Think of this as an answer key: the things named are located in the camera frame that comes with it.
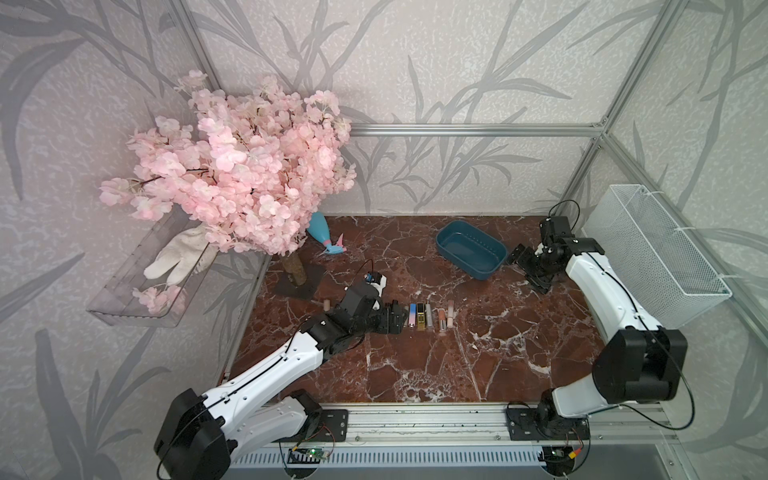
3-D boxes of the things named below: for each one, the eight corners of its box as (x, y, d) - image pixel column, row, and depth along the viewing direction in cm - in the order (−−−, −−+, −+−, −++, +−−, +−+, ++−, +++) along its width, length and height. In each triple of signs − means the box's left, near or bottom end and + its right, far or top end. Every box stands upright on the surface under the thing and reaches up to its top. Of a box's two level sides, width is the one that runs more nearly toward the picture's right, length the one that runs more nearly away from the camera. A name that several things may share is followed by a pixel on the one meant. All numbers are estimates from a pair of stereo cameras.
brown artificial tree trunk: (296, 289, 102) (282, 263, 90) (294, 283, 103) (280, 257, 91) (309, 284, 103) (297, 258, 91) (307, 279, 104) (295, 252, 93)
